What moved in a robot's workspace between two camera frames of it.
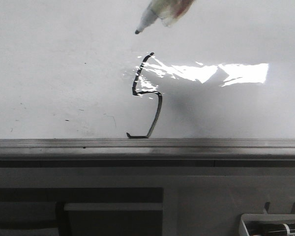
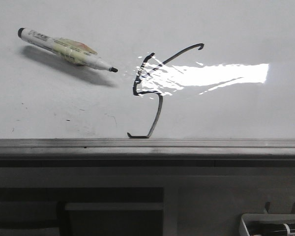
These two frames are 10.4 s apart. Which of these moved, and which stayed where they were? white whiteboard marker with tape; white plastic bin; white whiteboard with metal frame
Moved: white whiteboard marker with tape
Stayed: white plastic bin; white whiteboard with metal frame
